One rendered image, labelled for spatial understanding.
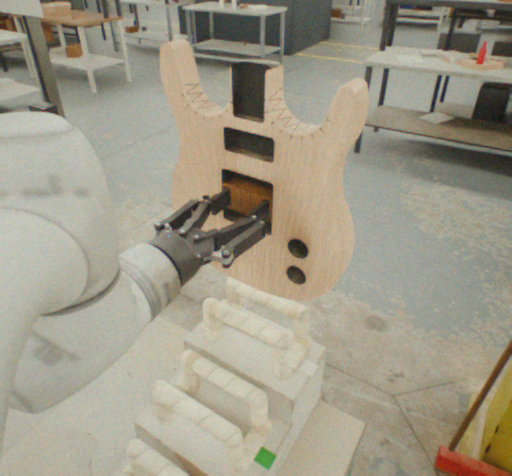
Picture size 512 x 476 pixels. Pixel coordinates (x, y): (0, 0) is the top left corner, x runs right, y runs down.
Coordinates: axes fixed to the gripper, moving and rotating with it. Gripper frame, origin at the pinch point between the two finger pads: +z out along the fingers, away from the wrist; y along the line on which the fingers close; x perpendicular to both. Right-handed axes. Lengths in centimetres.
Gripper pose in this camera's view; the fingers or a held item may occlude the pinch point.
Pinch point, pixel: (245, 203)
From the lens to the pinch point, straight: 69.7
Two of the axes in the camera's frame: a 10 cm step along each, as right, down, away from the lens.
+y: 8.4, 3.0, -4.5
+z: 5.4, -4.5, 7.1
